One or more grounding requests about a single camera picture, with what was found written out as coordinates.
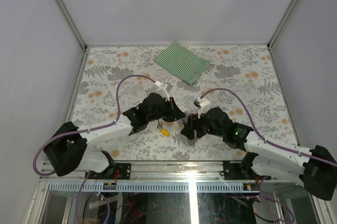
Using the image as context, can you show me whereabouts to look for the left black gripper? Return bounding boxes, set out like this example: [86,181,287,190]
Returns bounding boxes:
[148,98,186,123]

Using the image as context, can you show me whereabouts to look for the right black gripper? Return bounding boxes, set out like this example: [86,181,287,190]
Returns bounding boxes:
[180,109,225,140]

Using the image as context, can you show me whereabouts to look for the key with yellow tag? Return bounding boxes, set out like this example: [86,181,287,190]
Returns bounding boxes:
[157,120,171,137]

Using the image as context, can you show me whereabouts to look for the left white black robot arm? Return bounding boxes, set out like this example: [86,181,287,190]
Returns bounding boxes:
[43,93,185,179]

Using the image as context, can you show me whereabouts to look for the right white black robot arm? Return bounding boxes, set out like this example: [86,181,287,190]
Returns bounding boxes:
[181,108,336,201]

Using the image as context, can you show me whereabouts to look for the floral table mat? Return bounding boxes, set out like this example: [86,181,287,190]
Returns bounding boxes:
[71,45,297,161]

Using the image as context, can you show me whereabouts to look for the green striped folded cloth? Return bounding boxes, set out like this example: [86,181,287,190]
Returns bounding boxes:
[154,42,210,85]

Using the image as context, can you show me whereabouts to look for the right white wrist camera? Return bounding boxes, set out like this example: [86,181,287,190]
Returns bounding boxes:
[194,97,211,118]

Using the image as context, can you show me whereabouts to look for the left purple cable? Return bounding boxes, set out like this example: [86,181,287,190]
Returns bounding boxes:
[33,75,158,177]

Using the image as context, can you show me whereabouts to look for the purple cable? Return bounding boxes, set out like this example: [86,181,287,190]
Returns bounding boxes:
[200,87,337,168]
[33,75,158,177]

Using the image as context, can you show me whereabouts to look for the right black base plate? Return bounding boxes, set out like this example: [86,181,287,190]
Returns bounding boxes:
[220,161,245,180]

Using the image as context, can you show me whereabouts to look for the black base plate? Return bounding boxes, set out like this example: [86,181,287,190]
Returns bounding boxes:
[88,163,132,181]
[220,161,245,180]

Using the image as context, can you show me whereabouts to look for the aluminium mounting rail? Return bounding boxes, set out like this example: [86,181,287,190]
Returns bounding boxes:
[39,160,323,181]

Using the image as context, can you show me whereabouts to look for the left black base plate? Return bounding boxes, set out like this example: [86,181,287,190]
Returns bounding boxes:
[88,163,132,181]

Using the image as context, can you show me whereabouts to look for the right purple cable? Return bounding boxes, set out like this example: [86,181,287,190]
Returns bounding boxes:
[200,87,337,168]

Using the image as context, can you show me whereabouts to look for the blue slotted cable duct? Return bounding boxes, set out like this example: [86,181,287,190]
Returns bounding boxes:
[49,181,246,193]

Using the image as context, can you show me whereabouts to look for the aluminium frame profiles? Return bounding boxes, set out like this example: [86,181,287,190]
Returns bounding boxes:
[39,0,316,161]

